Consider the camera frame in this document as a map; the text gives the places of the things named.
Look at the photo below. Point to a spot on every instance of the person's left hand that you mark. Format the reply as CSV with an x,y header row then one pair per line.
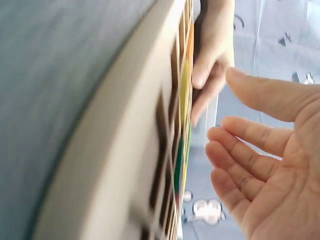
x,y
215,37

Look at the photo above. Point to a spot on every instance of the person's right hand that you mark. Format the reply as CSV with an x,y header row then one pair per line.
x,y
287,180

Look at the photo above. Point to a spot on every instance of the person's left fingers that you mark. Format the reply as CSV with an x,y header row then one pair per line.
x,y
205,82

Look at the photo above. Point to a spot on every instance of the person's right thumb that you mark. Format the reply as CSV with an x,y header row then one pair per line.
x,y
260,92

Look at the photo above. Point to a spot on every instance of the yellow-green puzzle piece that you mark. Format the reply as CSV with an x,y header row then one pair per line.
x,y
187,92

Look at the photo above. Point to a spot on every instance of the orange puzzle piece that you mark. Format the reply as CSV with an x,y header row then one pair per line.
x,y
191,42

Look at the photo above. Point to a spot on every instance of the green puzzle piece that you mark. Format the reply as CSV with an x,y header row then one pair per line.
x,y
180,162

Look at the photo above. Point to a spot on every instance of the pale wooden slotted puzzle board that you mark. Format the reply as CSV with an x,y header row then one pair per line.
x,y
112,130

